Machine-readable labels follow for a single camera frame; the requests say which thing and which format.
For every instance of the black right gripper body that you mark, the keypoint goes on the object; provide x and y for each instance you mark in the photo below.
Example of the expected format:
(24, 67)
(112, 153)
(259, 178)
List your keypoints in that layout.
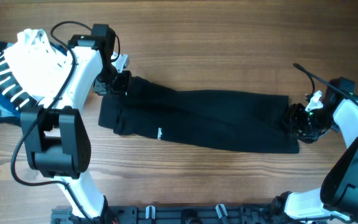
(301, 123)

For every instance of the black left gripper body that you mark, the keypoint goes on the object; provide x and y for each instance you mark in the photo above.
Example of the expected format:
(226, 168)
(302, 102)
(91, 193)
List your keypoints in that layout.
(110, 81)

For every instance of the black t-shirt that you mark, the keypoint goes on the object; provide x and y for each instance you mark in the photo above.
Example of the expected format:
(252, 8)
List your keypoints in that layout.
(219, 119)

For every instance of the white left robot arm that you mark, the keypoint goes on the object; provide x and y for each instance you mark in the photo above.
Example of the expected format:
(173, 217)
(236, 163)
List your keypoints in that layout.
(55, 139)

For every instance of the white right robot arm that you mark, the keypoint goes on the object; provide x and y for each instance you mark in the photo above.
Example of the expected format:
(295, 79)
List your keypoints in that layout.
(337, 198)

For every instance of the black white striped garment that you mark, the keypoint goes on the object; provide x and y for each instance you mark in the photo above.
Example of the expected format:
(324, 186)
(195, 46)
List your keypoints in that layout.
(11, 89)

